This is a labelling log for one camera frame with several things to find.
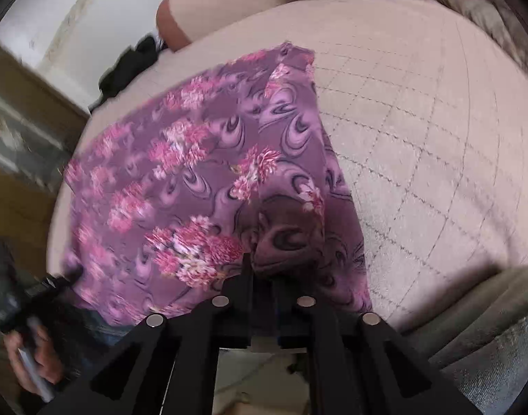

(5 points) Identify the person's left hand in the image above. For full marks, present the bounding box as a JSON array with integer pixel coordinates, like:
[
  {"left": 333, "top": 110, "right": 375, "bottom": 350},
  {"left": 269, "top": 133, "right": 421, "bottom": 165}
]
[{"left": 3, "top": 316, "right": 68, "bottom": 398}]

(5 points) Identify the purple floral long-sleeved dress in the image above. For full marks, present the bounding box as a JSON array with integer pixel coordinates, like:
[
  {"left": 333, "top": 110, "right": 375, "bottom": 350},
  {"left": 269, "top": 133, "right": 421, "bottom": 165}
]
[{"left": 63, "top": 42, "right": 373, "bottom": 327}]

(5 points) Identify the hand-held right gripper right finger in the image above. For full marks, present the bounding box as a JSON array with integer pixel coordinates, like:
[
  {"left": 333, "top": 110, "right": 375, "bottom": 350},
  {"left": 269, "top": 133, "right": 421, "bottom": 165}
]
[{"left": 273, "top": 277, "right": 486, "bottom": 415}]

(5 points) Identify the pink bolster cushion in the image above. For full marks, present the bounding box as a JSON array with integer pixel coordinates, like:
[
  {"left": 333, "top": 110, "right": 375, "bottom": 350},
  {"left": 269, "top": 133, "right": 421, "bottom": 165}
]
[{"left": 156, "top": 0, "right": 308, "bottom": 52}]

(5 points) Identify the wooden door with glass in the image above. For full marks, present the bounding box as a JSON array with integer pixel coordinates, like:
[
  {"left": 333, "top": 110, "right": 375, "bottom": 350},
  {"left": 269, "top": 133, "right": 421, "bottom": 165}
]
[{"left": 0, "top": 41, "right": 89, "bottom": 398}]

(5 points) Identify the pink quilted bed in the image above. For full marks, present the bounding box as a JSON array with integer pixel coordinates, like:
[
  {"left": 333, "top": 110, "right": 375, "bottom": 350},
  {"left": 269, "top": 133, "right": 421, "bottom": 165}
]
[{"left": 45, "top": 0, "right": 528, "bottom": 325}]

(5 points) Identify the black garment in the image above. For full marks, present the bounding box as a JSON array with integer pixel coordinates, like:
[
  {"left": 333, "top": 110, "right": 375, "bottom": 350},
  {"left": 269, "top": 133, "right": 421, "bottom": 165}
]
[{"left": 89, "top": 35, "right": 161, "bottom": 114}]

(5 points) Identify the brown patterned quilt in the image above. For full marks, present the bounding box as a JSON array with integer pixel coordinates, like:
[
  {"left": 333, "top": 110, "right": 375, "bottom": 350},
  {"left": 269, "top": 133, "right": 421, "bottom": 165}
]
[{"left": 419, "top": 0, "right": 526, "bottom": 79}]

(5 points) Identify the grey cloth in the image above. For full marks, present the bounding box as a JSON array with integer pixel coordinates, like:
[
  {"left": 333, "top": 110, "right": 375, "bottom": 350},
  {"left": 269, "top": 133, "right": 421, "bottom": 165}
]
[{"left": 400, "top": 264, "right": 528, "bottom": 415}]

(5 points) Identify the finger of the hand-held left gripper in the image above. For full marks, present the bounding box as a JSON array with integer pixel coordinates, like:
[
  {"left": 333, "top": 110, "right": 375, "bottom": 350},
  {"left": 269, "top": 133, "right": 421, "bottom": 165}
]
[{"left": 52, "top": 265, "right": 85, "bottom": 294}]

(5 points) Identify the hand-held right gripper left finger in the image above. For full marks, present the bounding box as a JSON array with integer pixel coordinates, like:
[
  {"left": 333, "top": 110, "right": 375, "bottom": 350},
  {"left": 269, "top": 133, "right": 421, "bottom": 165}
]
[{"left": 39, "top": 252, "right": 253, "bottom": 415}]

